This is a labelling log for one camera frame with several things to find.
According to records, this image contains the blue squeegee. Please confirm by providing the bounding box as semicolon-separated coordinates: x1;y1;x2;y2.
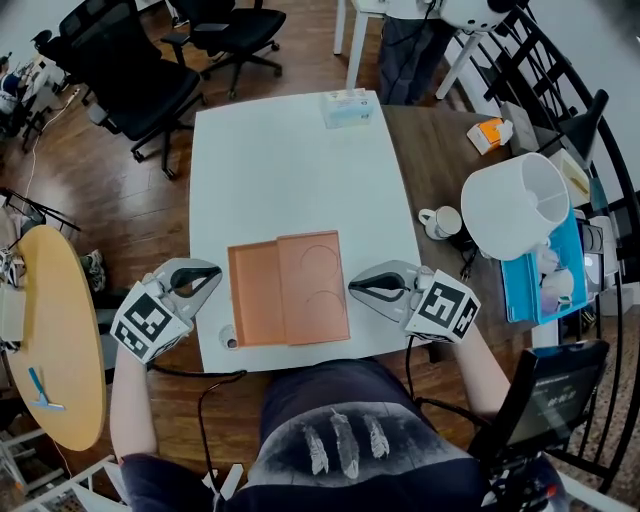
27;367;66;412

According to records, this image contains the black folding stand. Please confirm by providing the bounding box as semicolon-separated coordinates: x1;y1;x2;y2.
0;187;82;234

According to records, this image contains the white plastic tray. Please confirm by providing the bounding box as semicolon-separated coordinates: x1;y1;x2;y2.
553;148;594;207

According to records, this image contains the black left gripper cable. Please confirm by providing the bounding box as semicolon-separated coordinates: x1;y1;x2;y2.
149;363;250;476

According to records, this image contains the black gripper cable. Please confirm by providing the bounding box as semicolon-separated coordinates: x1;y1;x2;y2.
403;333;494;429
149;363;250;476

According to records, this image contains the grey cardboard box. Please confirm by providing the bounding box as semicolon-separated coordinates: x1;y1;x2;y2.
499;101;539;157

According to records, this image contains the blue plastic crate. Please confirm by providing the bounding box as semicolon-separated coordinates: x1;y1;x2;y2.
499;204;591;324

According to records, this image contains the black power cable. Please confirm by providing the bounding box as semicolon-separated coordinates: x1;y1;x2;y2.
449;234;482;281

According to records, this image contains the person's dark printed t-shirt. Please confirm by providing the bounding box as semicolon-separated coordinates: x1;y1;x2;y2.
119;357;561;512

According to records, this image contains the round wooden side table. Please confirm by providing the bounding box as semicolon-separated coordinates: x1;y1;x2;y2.
8;224;108;452

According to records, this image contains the white wire rack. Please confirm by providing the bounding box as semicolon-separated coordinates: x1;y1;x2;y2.
0;454;131;512

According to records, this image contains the black desk lamp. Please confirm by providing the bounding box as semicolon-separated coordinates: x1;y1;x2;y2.
539;88;611;166

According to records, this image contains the person's right forearm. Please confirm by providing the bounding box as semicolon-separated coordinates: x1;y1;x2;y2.
452;324;514;421

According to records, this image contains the white desk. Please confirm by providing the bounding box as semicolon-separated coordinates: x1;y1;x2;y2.
332;0;494;101

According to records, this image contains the white lampshade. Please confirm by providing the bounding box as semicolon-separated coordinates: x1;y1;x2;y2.
459;152;571;261

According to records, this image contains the white mug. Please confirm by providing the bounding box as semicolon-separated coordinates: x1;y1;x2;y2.
417;204;464;241

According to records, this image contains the grey sneaker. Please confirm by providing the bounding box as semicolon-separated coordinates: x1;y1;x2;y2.
78;249;108;294

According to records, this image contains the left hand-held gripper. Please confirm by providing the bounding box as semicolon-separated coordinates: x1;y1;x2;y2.
109;258;224;365

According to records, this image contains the person's left forearm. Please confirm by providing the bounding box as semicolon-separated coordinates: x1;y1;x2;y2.
108;344;162;459

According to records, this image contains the blue white tissue box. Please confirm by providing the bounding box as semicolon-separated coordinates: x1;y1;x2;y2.
320;88;374;130

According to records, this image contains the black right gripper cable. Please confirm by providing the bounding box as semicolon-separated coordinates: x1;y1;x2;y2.
403;333;494;429

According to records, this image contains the orange white small box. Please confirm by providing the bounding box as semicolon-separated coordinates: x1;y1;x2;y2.
466;117;516;156

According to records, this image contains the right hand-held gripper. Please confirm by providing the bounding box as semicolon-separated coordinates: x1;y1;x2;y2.
347;258;482;345

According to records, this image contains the black metal railing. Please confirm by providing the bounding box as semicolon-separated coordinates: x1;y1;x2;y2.
467;7;640;494

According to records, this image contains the white cup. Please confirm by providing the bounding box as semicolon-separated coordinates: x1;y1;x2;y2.
539;267;576;304

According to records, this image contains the white power adapter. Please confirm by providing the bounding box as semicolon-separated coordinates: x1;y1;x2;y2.
202;463;246;501

